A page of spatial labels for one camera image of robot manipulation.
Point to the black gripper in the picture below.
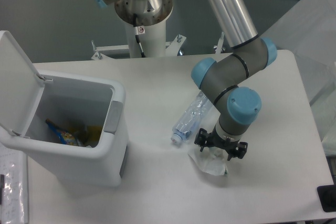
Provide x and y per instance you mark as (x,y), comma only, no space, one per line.
(233,147)

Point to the white paper wrapper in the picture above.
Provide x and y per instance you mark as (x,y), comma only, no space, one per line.
(211,160)

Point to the crushed clear plastic bottle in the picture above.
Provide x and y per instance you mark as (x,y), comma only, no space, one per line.
(191,119)

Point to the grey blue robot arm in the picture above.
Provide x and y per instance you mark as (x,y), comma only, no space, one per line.
(218,80)

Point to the white trash can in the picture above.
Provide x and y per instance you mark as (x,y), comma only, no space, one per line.
(72,125)

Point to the white trash can lid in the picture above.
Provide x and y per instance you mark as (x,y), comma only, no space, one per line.
(22,87)

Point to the black device at edge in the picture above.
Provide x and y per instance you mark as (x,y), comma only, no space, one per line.
(326,195)

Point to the colourful snack wrapper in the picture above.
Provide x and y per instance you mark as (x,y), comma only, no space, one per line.
(65,137)

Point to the white paper notebook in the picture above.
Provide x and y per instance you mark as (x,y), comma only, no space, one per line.
(14,186)

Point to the white pedestal foot frame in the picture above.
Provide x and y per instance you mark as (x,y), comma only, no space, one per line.
(172,49)

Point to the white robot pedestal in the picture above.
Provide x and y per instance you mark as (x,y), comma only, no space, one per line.
(151,40)

